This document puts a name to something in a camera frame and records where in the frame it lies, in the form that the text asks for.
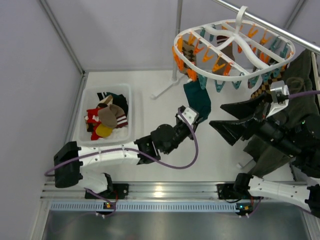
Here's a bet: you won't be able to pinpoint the dark teal sock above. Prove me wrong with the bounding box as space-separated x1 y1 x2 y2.
183 81 212 123

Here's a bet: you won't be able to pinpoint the plain brown ribbed sock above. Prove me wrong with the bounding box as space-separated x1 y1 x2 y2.
98 104 128 129

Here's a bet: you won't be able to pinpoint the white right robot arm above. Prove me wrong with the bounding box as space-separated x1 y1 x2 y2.
209 93 320 218

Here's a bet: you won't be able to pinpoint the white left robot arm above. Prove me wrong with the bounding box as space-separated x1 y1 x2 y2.
52 113 203 197

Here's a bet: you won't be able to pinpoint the white oval clip hanger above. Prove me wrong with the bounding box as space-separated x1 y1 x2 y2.
172 6 296 82

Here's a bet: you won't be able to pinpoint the black socks pile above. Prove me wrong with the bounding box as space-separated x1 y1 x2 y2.
97 92 129 116

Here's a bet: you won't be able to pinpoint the orange brown argyle sock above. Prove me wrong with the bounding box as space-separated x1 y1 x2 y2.
250 73 282 99

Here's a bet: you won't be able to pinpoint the white drying rack stand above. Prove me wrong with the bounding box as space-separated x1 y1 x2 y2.
150 0 183 100

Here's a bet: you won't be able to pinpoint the plain tan hanging sock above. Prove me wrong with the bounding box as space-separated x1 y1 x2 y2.
216 35 235 61

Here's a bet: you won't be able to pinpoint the white plastic laundry basket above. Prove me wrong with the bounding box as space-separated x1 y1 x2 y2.
74 83 133 146

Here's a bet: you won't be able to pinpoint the beige brown argyle sock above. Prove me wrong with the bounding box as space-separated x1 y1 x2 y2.
179 40 197 75

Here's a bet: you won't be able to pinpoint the yellow red sock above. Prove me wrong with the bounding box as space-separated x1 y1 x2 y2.
90 123 113 141

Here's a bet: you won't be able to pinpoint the red white sock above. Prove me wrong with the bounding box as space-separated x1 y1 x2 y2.
84 108 101 124

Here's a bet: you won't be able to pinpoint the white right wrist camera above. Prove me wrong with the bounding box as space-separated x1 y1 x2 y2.
266 80 290 118

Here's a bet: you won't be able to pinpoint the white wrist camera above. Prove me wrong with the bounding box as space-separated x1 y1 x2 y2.
266 80 290 118
179 106 199 125

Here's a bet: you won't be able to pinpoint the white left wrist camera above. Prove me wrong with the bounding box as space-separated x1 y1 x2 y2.
179 106 199 125

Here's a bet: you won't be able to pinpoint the dark green drawstring shorts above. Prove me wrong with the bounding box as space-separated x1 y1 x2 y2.
243 49 320 178

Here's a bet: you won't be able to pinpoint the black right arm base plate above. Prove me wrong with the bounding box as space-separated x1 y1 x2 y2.
216 183 264 202

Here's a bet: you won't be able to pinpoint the silver metal hanging rail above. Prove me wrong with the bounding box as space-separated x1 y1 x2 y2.
214 0 320 55

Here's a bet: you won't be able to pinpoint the aluminium mounting rail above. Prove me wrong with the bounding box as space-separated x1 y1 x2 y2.
40 181 225 201

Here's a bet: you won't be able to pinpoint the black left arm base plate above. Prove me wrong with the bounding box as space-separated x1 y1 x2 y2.
84 183 130 200

